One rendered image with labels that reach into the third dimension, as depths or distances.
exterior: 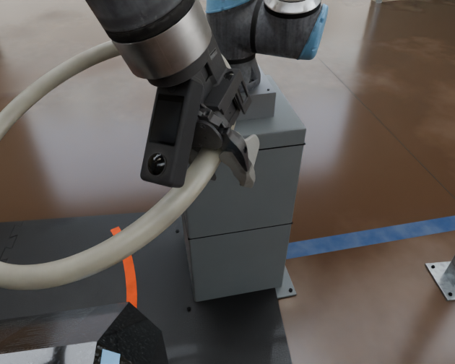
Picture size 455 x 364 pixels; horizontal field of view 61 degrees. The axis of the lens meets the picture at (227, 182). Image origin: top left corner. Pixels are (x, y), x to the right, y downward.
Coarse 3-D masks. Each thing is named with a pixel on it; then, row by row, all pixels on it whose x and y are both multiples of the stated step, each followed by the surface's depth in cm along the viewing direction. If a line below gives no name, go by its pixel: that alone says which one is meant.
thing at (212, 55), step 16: (208, 48) 39; (192, 64) 37; (208, 64) 42; (224, 64) 44; (160, 80) 38; (176, 80) 37; (208, 80) 43; (224, 80) 44; (240, 80) 45; (208, 96) 43; (224, 96) 42; (240, 96) 47; (208, 112) 42; (224, 112) 43; (208, 128) 42; (192, 144) 47; (208, 144) 45
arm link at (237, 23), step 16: (208, 0) 106; (224, 0) 103; (240, 0) 102; (256, 0) 105; (208, 16) 109; (224, 16) 105; (240, 16) 105; (256, 16) 104; (224, 32) 108; (240, 32) 106; (224, 48) 111; (240, 48) 111
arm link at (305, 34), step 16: (272, 0) 98; (288, 0) 96; (304, 0) 96; (320, 0) 99; (272, 16) 100; (288, 16) 97; (304, 16) 98; (320, 16) 99; (256, 32) 105; (272, 32) 103; (288, 32) 101; (304, 32) 101; (320, 32) 101; (256, 48) 109; (272, 48) 107; (288, 48) 105; (304, 48) 103
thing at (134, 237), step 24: (96, 48) 73; (48, 72) 73; (72, 72) 74; (24, 96) 72; (0, 120) 70; (192, 168) 46; (216, 168) 48; (168, 192) 45; (192, 192) 45; (144, 216) 44; (168, 216) 44; (120, 240) 43; (144, 240) 44; (0, 264) 48; (48, 264) 45; (72, 264) 44; (96, 264) 43; (24, 288) 46
